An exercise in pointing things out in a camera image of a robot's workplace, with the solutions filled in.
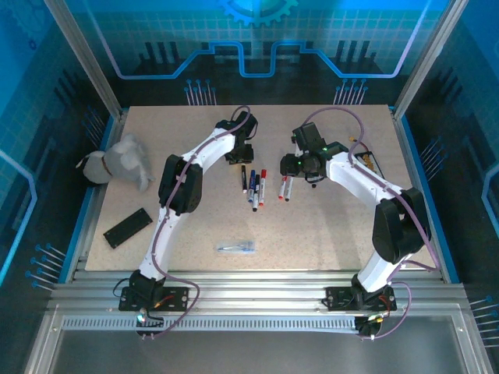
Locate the black tray with items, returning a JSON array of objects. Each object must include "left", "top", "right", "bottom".
[{"left": 348, "top": 136, "right": 387, "bottom": 181}]

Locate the black marker with blue label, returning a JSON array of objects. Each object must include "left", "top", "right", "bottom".
[{"left": 251, "top": 174, "right": 261, "bottom": 213}]

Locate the black flat rectangular plate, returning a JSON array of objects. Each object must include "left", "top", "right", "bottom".
[{"left": 102, "top": 207, "right": 154, "bottom": 249}]

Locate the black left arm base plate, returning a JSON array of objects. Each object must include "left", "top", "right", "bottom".
[{"left": 119, "top": 286, "right": 190, "bottom": 312}]

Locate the grey plush toy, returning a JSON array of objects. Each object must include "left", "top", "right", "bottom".
[{"left": 76, "top": 133, "right": 156, "bottom": 192}]

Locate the blue whiteboard marker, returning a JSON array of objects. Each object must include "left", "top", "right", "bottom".
[{"left": 246, "top": 169, "right": 257, "bottom": 203}]

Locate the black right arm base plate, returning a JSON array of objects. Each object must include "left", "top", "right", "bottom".
[{"left": 325, "top": 286, "right": 395, "bottom": 312}]

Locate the aluminium side rail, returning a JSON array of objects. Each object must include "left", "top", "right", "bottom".
[
  {"left": 69, "top": 111, "right": 129, "bottom": 273},
  {"left": 389, "top": 107, "right": 449, "bottom": 281}
]

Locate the clear plastic bag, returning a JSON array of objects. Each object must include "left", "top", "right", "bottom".
[{"left": 216, "top": 240, "right": 257, "bottom": 254}]

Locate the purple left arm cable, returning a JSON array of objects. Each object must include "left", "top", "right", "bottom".
[{"left": 136, "top": 104, "right": 253, "bottom": 340}]

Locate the aluminium front rail beam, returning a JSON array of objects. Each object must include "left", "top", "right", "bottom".
[{"left": 50, "top": 268, "right": 467, "bottom": 312}]

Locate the steel bottom tray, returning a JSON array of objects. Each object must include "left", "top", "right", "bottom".
[{"left": 23, "top": 307, "right": 492, "bottom": 374}]

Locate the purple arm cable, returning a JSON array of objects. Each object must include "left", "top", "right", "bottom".
[
  {"left": 292, "top": 105, "right": 444, "bottom": 342},
  {"left": 136, "top": 104, "right": 253, "bottom": 340}
]

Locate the slotted aluminium rail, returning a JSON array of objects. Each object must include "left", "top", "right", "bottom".
[{"left": 62, "top": 316, "right": 366, "bottom": 332}]

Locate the aluminium frame post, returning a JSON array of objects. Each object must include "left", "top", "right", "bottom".
[
  {"left": 391, "top": 0, "right": 469, "bottom": 118},
  {"left": 42, "top": 0, "right": 124, "bottom": 118}
]

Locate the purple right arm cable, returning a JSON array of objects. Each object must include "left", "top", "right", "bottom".
[{"left": 292, "top": 105, "right": 444, "bottom": 342}]

